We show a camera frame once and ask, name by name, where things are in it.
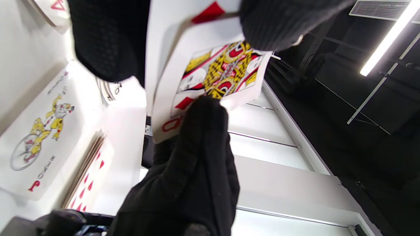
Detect person's right hand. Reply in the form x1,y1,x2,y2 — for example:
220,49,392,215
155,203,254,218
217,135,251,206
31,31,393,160
108,97,240,236

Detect pile of diamonds cards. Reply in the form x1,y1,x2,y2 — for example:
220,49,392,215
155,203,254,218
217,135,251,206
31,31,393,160
28,0,72,27

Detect pile of clubs cards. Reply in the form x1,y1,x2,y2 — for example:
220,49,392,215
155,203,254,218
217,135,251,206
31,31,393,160
97,77,124,106

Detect red diamonds playing card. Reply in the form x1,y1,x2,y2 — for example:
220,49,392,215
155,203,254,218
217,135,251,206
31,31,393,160
145,0,243,115

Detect white ceiling vent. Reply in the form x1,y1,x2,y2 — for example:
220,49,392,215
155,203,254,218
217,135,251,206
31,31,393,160
349,0,420,24

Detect pile of hearts cards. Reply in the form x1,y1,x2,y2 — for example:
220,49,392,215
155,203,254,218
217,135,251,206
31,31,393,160
61,130,115,213

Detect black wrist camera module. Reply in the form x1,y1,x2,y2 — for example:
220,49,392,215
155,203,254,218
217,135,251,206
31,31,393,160
0,210,114,236

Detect long ceiling light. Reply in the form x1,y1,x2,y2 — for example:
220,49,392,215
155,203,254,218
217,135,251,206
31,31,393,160
360,0,420,77

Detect person's left hand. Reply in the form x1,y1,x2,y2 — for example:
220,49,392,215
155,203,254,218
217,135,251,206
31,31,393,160
67,0,355,87

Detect face diamonds playing card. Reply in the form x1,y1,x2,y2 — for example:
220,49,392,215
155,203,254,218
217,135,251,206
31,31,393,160
152,16,273,145

